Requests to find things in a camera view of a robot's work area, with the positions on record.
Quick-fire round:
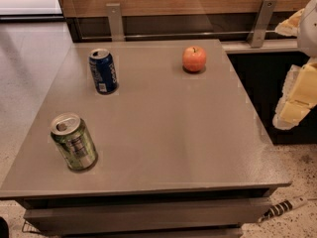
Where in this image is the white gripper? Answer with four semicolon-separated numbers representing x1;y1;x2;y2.
272;0;317;130

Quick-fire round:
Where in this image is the red apple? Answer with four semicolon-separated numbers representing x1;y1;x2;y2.
182;46;207;72

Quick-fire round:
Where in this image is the blue Pepsi can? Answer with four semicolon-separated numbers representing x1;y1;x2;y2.
89;49;118;94

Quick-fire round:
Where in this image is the green soda can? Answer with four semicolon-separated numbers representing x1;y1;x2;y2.
51;112;98;172

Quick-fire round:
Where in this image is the grey table drawer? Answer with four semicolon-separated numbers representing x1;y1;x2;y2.
25;198;270;235

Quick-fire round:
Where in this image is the horizontal metal rail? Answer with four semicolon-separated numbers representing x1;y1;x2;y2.
79;31;281;42

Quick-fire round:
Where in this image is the right metal wall bracket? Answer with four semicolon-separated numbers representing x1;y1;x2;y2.
247;0;277;48

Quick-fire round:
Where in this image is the metal wall bracket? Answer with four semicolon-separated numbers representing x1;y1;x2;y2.
106;3;125;42
247;0;277;48

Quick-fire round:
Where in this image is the striped black white cable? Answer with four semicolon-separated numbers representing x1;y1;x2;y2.
258;195;309;223

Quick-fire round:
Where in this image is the left metal wall bracket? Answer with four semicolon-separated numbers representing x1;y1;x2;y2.
106;3;125;42

